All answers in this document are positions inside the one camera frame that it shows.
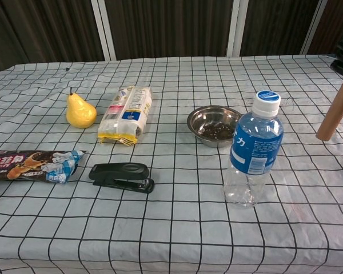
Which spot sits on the black stapler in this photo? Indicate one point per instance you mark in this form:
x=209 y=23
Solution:
x=121 y=177

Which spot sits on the clear bottle blue label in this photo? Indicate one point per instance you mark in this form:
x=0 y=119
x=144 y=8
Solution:
x=253 y=151

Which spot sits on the checkered tablecloth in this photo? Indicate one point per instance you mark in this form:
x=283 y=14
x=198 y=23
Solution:
x=171 y=199

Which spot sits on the yellow pear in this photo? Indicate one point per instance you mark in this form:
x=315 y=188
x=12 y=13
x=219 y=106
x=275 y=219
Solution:
x=80 y=112

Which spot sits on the metal bowl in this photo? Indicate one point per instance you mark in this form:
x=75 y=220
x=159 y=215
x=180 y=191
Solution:
x=214 y=125

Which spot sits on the dark chocolate snack packet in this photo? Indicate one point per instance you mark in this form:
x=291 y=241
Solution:
x=31 y=167

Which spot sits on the wooden rolling pin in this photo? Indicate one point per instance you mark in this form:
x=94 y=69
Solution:
x=335 y=111

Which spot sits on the white yellow snack bag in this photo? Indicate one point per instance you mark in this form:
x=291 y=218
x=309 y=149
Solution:
x=127 y=117

